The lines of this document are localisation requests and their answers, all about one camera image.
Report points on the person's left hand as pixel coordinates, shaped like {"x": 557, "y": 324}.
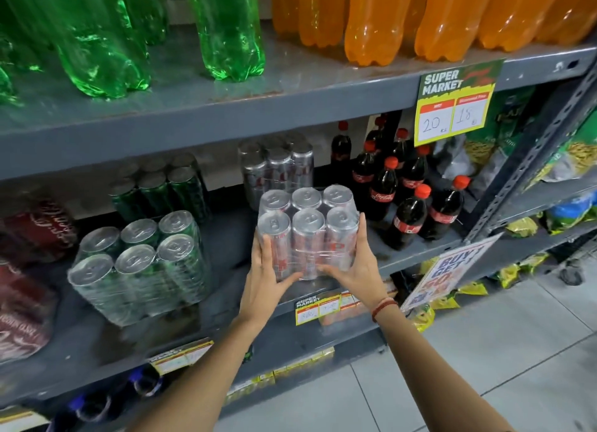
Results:
{"x": 263, "y": 294}

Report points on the person's right hand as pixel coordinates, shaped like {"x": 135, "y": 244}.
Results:
{"x": 361, "y": 282}

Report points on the person's right thumb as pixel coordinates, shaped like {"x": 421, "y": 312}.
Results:
{"x": 332, "y": 271}

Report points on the person's left thumb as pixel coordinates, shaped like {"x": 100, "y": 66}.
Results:
{"x": 290, "y": 281}

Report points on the silver can six-pack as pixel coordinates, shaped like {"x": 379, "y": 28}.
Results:
{"x": 275, "y": 165}
{"x": 305, "y": 231}

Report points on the person's left forearm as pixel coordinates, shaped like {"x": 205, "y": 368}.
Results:
{"x": 210, "y": 375}

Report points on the person's right forearm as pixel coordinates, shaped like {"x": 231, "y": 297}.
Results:
{"x": 433, "y": 375}

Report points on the small yellow price label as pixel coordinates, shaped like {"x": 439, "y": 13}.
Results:
{"x": 322, "y": 308}
{"x": 179, "y": 356}

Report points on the strip of yellow shelf labels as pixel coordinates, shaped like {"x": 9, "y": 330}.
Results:
{"x": 280, "y": 373}

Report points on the group of red-capped cola bottles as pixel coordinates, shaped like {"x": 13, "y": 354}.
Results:
{"x": 401, "y": 198}

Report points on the white promotion sign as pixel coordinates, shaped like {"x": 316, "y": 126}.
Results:
{"x": 445, "y": 273}

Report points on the pile of yellow snack packets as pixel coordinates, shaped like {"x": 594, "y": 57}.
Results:
{"x": 471, "y": 288}

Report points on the wrapped green can six-pack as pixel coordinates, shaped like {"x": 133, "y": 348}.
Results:
{"x": 140, "y": 273}
{"x": 158, "y": 189}

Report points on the grey metal shelf rack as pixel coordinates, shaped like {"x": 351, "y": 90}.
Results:
{"x": 233, "y": 114}

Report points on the green and yellow price sign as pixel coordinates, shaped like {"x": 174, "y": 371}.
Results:
{"x": 454, "y": 105}

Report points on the large green snack packet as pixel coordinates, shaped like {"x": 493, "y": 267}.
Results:
{"x": 501, "y": 133}

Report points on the blue-capped dark bottles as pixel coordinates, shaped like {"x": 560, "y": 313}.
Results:
{"x": 100, "y": 401}

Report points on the blue snack packet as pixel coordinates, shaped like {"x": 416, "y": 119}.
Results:
{"x": 571, "y": 210}

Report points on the wrapped red can pack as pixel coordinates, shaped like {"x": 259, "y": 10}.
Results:
{"x": 37, "y": 233}
{"x": 23, "y": 315}

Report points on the green plastic soda bottle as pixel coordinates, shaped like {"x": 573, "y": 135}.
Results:
{"x": 98, "y": 40}
{"x": 7, "y": 89}
{"x": 21, "y": 35}
{"x": 228, "y": 30}
{"x": 147, "y": 12}

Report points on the green and yellow snack packet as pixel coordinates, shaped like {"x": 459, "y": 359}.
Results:
{"x": 571, "y": 154}

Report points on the row of orange soda bottles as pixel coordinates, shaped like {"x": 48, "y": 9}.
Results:
{"x": 447, "y": 16}

